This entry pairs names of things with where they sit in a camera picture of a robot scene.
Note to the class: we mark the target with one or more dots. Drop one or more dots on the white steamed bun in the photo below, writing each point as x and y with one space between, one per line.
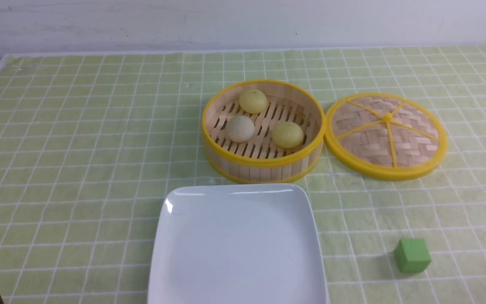
239 129

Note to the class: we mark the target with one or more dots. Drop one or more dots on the pale yellow steamed bun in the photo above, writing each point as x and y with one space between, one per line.
287 135

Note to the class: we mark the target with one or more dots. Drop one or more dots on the white square plate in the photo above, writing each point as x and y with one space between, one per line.
237 244

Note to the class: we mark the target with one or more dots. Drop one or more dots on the yellow rimmed bamboo steamer basket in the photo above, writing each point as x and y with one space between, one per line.
259 160

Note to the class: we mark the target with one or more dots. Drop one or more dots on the yellow rimmed woven steamer lid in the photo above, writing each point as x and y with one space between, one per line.
385 136

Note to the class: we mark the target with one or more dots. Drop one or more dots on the green checked tablecloth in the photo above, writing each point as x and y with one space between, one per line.
90 145

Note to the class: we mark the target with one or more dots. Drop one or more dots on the green cube block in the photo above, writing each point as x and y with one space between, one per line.
412 255

